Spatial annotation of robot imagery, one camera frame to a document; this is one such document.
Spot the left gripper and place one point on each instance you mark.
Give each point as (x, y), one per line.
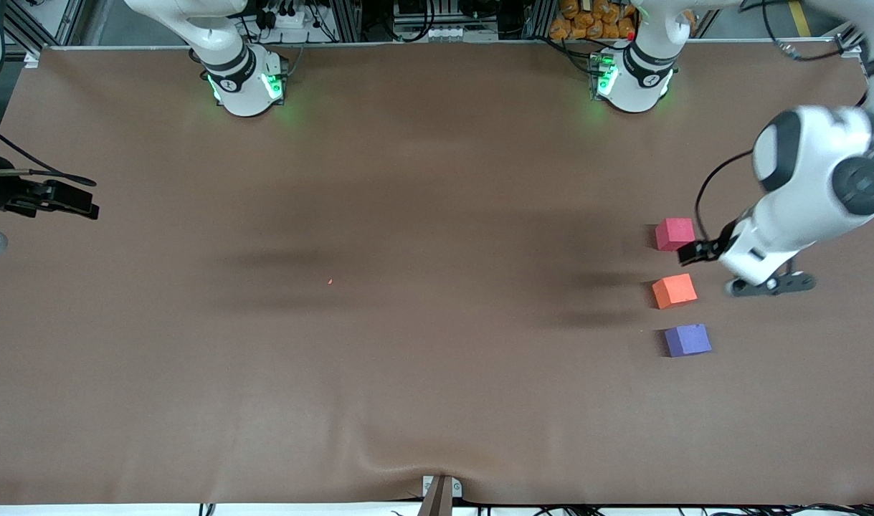
(710, 248)

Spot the orange foam block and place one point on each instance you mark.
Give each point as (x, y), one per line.
(675, 292)

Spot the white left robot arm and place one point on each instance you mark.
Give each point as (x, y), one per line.
(809, 165)

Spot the red foam block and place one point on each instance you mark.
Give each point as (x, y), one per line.
(673, 235)

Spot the purple foam block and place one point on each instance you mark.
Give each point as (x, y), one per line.
(687, 340)

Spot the pile of orange bags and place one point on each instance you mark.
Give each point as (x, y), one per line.
(587, 21)

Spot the white power strip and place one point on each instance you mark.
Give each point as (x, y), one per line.
(286, 18)

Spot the brown table mat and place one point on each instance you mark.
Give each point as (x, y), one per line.
(436, 373)

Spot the white connector row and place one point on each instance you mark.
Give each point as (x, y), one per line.
(440, 34)

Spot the metal table corner bracket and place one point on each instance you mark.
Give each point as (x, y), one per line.
(32, 59)
(849, 44)

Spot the grey aluminium frame post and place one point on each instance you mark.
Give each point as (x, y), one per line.
(347, 20)

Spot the grey metal table bracket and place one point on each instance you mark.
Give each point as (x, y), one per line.
(457, 487)

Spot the brown bar under bracket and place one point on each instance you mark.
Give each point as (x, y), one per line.
(436, 502)

